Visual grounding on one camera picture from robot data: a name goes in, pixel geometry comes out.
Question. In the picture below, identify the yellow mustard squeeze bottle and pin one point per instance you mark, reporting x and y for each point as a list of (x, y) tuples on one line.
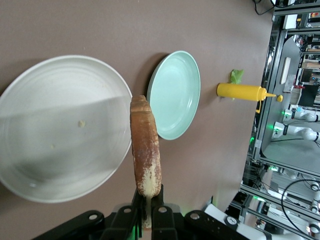
[(237, 91)]

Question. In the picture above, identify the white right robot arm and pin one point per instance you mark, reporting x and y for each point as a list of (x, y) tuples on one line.
[(245, 227)]

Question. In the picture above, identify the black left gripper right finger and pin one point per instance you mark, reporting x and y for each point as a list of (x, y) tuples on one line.
[(165, 222)]

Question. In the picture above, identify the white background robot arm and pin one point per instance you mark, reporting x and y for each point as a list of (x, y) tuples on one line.
[(305, 116), (295, 130)]

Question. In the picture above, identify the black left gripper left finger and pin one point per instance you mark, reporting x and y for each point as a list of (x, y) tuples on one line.
[(125, 222)]

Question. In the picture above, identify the beige plate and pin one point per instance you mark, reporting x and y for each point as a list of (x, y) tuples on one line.
[(62, 100)]

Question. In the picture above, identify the green lettuce leaf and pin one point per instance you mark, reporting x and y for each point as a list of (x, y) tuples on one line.
[(236, 76)]

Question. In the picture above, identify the light-crumb bread slice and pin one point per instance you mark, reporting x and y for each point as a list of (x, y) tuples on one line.
[(145, 140)]

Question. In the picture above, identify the grey aluminium frame enclosure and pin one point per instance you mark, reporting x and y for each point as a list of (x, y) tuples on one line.
[(277, 75)]

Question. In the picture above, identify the green plate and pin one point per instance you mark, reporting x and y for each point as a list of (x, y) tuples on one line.
[(175, 95)]

